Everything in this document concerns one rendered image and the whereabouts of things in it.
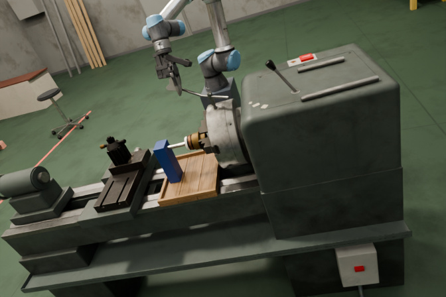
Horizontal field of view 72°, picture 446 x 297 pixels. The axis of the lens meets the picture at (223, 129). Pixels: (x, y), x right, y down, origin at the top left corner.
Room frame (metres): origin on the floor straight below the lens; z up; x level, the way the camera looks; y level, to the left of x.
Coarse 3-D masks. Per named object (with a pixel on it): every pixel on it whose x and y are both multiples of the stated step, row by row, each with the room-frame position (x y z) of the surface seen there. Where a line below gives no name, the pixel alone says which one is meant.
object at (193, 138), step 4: (188, 136) 1.31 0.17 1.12; (192, 136) 1.29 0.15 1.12; (196, 136) 1.28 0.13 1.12; (200, 136) 1.28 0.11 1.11; (204, 136) 1.27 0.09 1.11; (188, 140) 1.28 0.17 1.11; (192, 140) 1.27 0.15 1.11; (196, 140) 1.26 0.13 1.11; (188, 144) 1.27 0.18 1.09; (192, 144) 1.26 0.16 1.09; (196, 144) 1.26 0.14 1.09; (192, 148) 1.27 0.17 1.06; (196, 148) 1.26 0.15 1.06
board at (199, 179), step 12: (180, 156) 1.51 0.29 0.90; (192, 156) 1.48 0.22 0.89; (204, 156) 1.44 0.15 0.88; (192, 168) 1.37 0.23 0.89; (204, 168) 1.33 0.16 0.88; (216, 168) 1.27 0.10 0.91; (168, 180) 1.34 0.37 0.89; (192, 180) 1.27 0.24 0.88; (204, 180) 1.23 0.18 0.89; (216, 180) 1.18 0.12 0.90; (168, 192) 1.25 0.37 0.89; (180, 192) 1.21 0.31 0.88; (192, 192) 1.15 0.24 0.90; (204, 192) 1.13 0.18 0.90; (216, 192) 1.12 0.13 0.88; (168, 204) 1.17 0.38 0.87
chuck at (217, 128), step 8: (216, 104) 1.28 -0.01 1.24; (224, 104) 1.25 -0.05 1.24; (208, 112) 1.24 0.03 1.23; (216, 112) 1.22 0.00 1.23; (224, 112) 1.20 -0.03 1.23; (208, 120) 1.20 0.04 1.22; (216, 120) 1.18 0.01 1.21; (224, 120) 1.16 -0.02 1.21; (208, 128) 1.17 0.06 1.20; (216, 128) 1.15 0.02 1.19; (224, 128) 1.14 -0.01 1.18; (208, 136) 1.15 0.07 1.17; (216, 136) 1.14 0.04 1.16; (224, 136) 1.12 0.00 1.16; (216, 144) 1.12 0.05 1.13; (224, 144) 1.11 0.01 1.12; (224, 152) 1.11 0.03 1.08; (232, 152) 1.10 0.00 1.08; (224, 160) 1.12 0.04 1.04; (232, 160) 1.12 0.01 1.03
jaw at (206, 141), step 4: (200, 140) 1.25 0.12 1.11; (204, 140) 1.23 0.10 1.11; (208, 140) 1.22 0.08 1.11; (200, 144) 1.23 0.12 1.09; (204, 144) 1.19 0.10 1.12; (208, 144) 1.17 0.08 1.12; (200, 148) 1.23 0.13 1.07; (204, 148) 1.15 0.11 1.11; (208, 148) 1.15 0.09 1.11; (212, 148) 1.13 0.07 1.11; (216, 148) 1.13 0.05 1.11; (208, 152) 1.15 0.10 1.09; (212, 152) 1.14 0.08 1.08; (216, 152) 1.13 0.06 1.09
